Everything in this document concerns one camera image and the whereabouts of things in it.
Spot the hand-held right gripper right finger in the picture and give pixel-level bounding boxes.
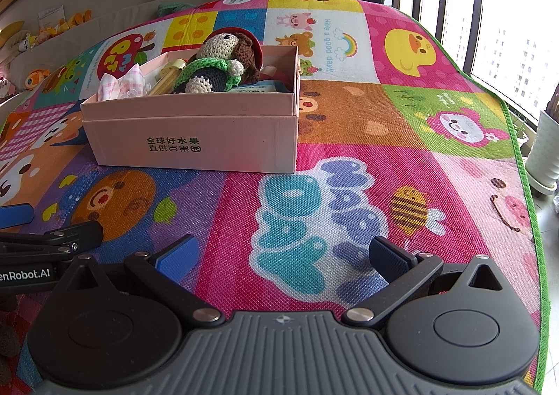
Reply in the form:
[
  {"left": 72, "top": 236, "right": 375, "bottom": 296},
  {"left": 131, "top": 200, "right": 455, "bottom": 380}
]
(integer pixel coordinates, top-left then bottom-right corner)
[{"left": 342, "top": 236, "right": 507, "bottom": 326}]

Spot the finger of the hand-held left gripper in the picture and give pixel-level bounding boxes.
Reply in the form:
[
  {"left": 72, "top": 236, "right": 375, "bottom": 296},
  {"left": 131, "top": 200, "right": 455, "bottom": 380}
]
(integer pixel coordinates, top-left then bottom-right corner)
[
  {"left": 0, "top": 203, "right": 35, "bottom": 230},
  {"left": 0, "top": 220, "right": 104, "bottom": 257}
]

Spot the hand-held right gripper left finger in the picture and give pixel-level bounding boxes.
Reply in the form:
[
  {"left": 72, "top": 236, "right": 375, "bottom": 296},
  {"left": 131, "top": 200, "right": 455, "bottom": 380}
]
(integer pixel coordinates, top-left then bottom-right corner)
[{"left": 57, "top": 234, "right": 221, "bottom": 328}]

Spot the pink cardboard box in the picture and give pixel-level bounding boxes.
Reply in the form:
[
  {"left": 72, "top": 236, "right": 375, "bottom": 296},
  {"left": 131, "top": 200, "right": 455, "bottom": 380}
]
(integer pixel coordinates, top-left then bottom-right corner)
[{"left": 80, "top": 44, "right": 302, "bottom": 174}]

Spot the pink and white wrapper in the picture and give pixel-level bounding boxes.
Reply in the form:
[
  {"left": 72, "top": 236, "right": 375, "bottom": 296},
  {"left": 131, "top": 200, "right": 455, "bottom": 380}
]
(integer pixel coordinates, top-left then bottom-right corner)
[{"left": 97, "top": 64, "right": 146, "bottom": 102}]

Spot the yellow biscuit stick pack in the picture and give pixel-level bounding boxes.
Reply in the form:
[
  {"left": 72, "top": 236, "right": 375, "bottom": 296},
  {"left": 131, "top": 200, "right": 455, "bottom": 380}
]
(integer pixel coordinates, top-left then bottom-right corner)
[{"left": 148, "top": 60, "right": 188, "bottom": 95}]

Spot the crochet doll with red hat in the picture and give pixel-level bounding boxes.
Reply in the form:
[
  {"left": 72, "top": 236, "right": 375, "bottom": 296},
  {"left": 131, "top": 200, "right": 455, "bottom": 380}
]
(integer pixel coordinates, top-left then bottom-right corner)
[{"left": 172, "top": 27, "right": 263, "bottom": 94}]

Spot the colourful cartoon play mat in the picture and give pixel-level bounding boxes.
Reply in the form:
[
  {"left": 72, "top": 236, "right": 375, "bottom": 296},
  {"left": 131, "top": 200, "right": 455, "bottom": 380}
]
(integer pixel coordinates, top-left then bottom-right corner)
[{"left": 0, "top": 0, "right": 549, "bottom": 395}]

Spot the orange fish plush toy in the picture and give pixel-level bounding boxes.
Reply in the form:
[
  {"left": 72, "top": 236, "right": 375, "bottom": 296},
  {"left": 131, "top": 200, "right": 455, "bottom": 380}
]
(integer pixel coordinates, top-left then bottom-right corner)
[{"left": 24, "top": 69, "right": 51, "bottom": 87}]

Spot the large yellow plush toy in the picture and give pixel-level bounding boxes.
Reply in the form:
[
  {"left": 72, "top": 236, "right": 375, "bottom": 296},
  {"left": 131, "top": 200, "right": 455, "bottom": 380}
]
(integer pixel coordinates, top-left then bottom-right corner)
[{"left": 0, "top": 20, "right": 26, "bottom": 46}]

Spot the white plant pot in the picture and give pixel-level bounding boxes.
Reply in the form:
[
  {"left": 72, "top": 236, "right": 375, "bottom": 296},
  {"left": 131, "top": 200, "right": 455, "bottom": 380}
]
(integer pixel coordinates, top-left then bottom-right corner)
[{"left": 524, "top": 109, "right": 559, "bottom": 195}]

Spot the row of yellow plush toys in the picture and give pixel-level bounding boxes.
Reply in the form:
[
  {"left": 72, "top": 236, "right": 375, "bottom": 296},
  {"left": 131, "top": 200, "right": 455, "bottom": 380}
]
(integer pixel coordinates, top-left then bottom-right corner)
[{"left": 38, "top": 9, "right": 93, "bottom": 35}]

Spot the white paper card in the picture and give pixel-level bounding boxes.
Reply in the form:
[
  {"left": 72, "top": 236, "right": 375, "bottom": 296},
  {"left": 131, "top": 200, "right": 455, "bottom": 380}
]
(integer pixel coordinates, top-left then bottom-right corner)
[{"left": 38, "top": 6, "right": 65, "bottom": 29}]

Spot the beige sofa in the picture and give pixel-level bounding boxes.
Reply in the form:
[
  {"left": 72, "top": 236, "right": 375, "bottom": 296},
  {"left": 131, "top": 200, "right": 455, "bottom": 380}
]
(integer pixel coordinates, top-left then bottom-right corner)
[{"left": 0, "top": 0, "right": 245, "bottom": 107}]

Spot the green cloth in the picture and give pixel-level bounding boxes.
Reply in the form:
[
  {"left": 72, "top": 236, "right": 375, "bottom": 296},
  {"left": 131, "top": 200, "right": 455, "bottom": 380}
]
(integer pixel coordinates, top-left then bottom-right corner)
[{"left": 157, "top": 1, "right": 195, "bottom": 15}]

